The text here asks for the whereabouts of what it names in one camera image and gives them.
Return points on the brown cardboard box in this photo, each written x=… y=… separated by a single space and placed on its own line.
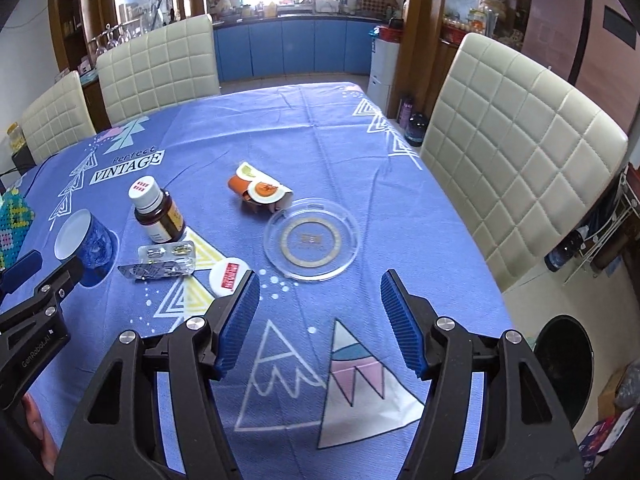
x=607 y=395

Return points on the brown medicine bottle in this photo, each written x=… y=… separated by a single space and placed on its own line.
x=160 y=215

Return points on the purple red printed box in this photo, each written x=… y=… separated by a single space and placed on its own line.
x=602 y=437

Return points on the cream quilted chair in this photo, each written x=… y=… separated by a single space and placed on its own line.
x=55 y=115
x=160 y=65
x=520 y=160

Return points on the blue beaded tissue box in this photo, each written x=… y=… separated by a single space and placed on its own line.
x=15 y=225

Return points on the black box appliance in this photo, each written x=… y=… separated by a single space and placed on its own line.
x=22 y=159

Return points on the yellow jar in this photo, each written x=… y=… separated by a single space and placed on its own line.
x=15 y=136

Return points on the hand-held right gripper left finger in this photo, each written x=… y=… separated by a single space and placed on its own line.
x=240 y=320

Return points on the white metal stand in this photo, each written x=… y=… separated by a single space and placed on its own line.
x=607 y=230

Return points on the rose brown refrigerator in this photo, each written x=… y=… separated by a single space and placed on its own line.
x=575 y=20

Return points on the person's left hand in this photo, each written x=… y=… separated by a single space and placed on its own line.
x=39 y=430

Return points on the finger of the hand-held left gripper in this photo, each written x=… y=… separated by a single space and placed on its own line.
x=22 y=270
x=60 y=280

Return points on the white water dispenser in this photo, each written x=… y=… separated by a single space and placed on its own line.
x=384 y=70

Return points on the row of hanging wine glasses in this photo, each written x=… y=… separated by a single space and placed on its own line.
x=117 y=37

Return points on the dark blue jug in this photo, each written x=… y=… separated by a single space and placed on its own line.
x=417 y=131
x=562 y=255

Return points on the blue patterned cup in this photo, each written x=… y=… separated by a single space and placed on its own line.
x=92 y=247

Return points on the silver foil blister pack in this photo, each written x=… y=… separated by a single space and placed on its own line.
x=150 y=271

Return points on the wooden display cabinet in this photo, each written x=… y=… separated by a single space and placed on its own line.
x=465 y=5

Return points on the white red-label bottle cap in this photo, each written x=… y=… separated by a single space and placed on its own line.
x=227 y=275

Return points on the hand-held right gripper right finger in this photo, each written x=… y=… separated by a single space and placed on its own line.
x=400 y=325

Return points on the blue printed tablecloth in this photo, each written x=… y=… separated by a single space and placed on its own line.
x=310 y=160

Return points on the blue kitchen cabinets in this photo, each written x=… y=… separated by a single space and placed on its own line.
x=300 y=47

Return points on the clear round plastic dish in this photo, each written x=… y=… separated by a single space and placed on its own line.
x=312 y=240

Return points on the purple bottle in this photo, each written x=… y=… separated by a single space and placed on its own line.
x=405 y=110

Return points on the black round trash bin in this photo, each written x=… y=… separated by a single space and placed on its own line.
x=562 y=375

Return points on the wooden glass-front cabinet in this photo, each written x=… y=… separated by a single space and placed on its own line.
x=95 y=0

